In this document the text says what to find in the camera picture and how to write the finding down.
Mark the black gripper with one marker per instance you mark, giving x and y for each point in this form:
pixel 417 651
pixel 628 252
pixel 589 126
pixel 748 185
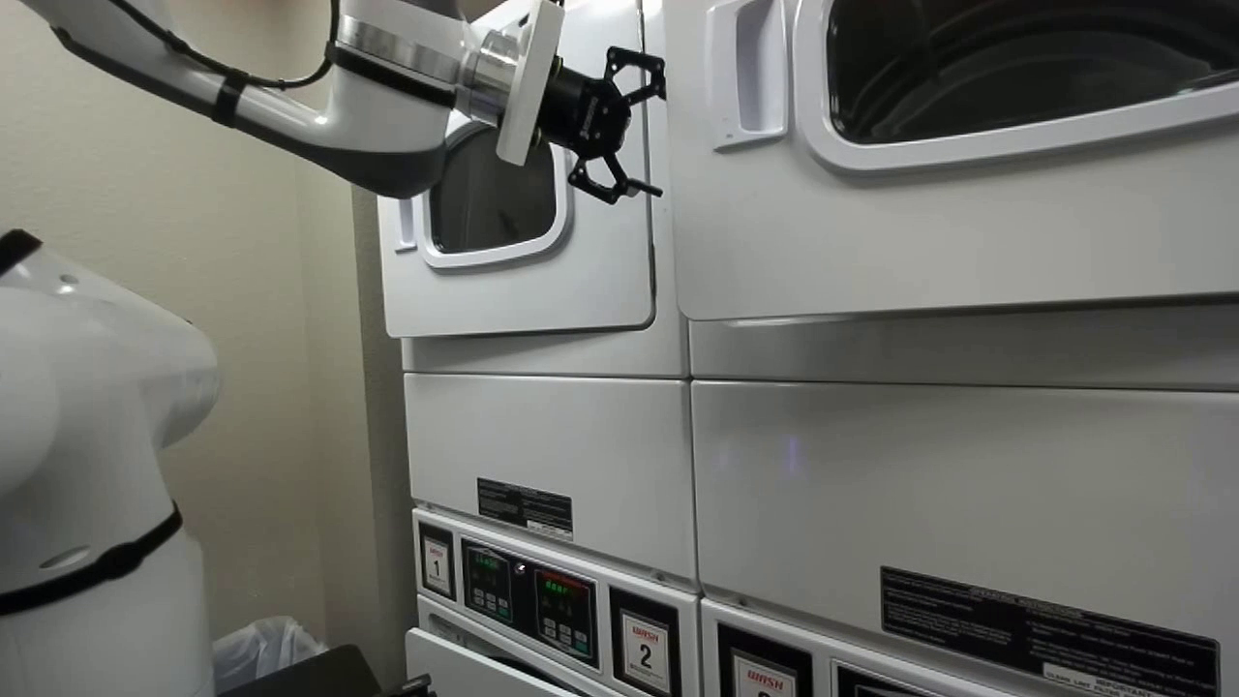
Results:
pixel 586 114

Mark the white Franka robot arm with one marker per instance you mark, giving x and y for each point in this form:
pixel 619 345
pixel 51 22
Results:
pixel 360 130

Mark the white small window dryer door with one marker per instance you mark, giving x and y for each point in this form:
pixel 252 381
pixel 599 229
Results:
pixel 545 292

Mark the white narrow stacked laundry machine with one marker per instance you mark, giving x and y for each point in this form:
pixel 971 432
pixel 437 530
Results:
pixel 557 438

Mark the white large window dryer door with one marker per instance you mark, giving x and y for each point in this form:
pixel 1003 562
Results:
pixel 1008 234

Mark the white wide stacked laundry machine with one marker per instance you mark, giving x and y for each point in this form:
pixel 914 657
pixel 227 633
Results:
pixel 971 478

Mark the white lower washer door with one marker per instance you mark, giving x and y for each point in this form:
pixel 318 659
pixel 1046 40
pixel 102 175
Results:
pixel 470 670

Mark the small black warning label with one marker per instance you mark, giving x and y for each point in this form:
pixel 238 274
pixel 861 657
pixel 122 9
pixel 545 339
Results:
pixel 524 504

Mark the black framed number one sticker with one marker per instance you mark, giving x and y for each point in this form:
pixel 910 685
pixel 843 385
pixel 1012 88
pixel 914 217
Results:
pixel 439 562

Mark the black digital control display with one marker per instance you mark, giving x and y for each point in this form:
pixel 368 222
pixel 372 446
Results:
pixel 532 602

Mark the black framed number two sticker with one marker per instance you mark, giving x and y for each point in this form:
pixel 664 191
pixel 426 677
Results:
pixel 646 643

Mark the black framed red print sticker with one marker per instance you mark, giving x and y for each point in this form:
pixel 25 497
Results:
pixel 766 670

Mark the black control display corner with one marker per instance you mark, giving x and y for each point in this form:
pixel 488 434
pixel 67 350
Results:
pixel 878 685

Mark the clear plastic trash bag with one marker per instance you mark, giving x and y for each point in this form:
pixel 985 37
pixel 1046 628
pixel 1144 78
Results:
pixel 256 643

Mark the large black warning label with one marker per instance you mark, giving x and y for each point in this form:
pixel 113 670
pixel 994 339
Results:
pixel 1046 633

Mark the white wrist mount plate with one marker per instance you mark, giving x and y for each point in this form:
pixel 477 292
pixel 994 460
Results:
pixel 532 78

